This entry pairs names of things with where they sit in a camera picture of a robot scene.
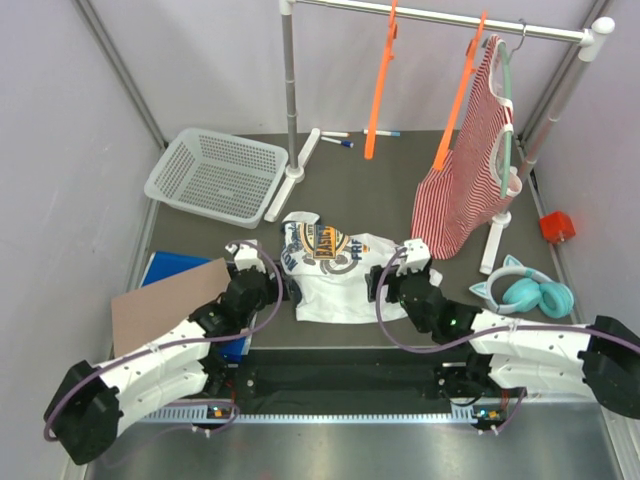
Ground white marker blue tip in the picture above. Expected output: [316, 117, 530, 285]
[362, 129, 401, 137]

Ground brown cardboard sheet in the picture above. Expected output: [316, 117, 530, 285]
[111, 259, 230, 357]

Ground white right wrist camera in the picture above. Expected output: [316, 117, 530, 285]
[397, 239, 432, 275]

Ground grey slotted cable duct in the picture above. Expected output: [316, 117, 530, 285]
[141, 405, 505, 425]

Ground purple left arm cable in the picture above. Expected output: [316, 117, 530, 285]
[43, 240, 286, 442]

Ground red cube block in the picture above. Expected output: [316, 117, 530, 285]
[539, 211, 576, 245]

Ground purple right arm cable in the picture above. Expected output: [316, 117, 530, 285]
[374, 247, 640, 436]

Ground teal cat ear headphones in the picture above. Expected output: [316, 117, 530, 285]
[469, 254, 575, 319]

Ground white marker blue cap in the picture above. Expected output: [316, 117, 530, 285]
[320, 136, 354, 148]

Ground orange hanger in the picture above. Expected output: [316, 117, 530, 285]
[432, 11, 488, 171]
[364, 0, 398, 160]

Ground white printed tank top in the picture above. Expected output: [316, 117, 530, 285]
[281, 211, 398, 325]

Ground white marker orange cap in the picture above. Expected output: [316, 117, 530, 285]
[321, 130, 350, 138]

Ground white metal clothes rack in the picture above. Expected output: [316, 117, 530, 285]
[263, 0, 617, 275]

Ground white perforated plastic basket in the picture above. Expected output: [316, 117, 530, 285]
[144, 128, 288, 229]

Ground grey aluminium frame post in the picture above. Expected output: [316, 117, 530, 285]
[72, 0, 168, 149]

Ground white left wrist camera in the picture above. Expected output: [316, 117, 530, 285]
[225, 240, 266, 273]

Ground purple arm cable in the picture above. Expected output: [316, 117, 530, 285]
[43, 240, 286, 442]
[374, 247, 640, 436]

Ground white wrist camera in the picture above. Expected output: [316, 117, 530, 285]
[225, 240, 266, 273]
[397, 239, 432, 275]

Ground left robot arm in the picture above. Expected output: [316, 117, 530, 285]
[43, 266, 286, 465]

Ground green hanger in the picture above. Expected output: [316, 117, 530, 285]
[497, 41, 520, 199]

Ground red striped tank top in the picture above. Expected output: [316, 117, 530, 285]
[410, 34, 522, 260]

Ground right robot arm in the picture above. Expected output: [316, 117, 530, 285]
[365, 266, 639, 419]

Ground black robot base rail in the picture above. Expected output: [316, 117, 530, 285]
[208, 348, 502, 414]

